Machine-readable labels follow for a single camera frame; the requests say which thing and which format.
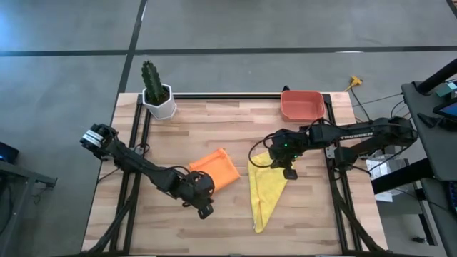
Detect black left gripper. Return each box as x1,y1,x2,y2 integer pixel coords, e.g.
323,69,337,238
174,170,216,212

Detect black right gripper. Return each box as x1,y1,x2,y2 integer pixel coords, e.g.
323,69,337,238
267,128,311,169

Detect orange microfiber towel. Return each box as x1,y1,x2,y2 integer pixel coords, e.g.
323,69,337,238
188,147,242,194

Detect orange plastic basket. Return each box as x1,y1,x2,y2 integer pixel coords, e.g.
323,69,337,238
279,89,327,124

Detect yellow microfiber towel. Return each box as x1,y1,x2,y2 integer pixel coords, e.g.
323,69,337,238
247,151,291,235

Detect white hexagonal plant pot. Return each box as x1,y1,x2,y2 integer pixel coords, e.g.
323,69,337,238
141,83,178,121

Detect clear plastic box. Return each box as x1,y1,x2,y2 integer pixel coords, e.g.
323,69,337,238
366,155,406,203

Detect black desk item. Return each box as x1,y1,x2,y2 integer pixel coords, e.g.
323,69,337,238
416,112,457,132

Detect black side desk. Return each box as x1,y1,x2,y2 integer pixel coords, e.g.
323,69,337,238
371,59,457,257

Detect tablet with blue screen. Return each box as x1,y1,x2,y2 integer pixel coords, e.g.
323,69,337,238
433,99,457,121

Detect teal box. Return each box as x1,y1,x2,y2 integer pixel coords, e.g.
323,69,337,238
436,80,457,98

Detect grey workbench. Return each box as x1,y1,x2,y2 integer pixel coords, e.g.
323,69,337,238
0,160,58,257

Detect blue-lit black device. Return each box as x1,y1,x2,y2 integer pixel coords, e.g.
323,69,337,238
0,141,20,165

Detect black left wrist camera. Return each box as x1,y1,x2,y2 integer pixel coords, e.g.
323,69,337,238
197,204,215,220

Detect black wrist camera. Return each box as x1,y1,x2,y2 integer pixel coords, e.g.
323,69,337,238
283,166,300,181
197,204,215,220

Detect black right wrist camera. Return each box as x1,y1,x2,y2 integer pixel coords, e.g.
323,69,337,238
283,166,300,181

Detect black aluminium table frame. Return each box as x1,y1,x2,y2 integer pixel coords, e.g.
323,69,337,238
82,91,390,257

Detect yellow cable connector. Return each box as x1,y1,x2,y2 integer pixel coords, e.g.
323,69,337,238
343,75,364,92

